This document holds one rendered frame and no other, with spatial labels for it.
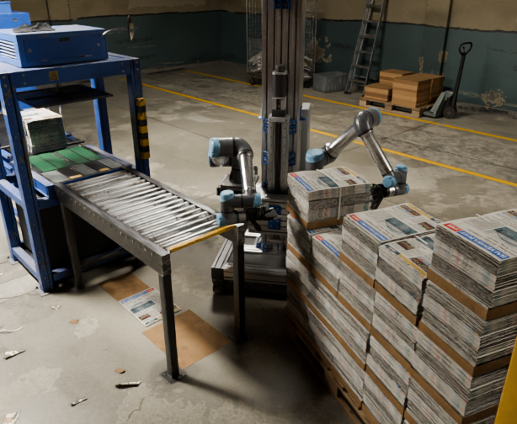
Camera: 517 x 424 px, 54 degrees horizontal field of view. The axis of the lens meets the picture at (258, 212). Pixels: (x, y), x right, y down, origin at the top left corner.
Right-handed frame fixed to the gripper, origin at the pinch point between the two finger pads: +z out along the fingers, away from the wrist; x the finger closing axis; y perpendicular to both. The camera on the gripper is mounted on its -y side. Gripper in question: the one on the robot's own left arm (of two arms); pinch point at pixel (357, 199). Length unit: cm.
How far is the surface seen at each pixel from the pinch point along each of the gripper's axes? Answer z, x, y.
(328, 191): 33.1, 22.0, 18.9
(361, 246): 44, 71, 13
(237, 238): 75, -4, -13
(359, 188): 15.1, 23.0, 18.5
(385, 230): 36, 76, 21
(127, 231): 133, -20, -6
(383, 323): 44, 93, -14
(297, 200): 43.6, 6.9, 9.3
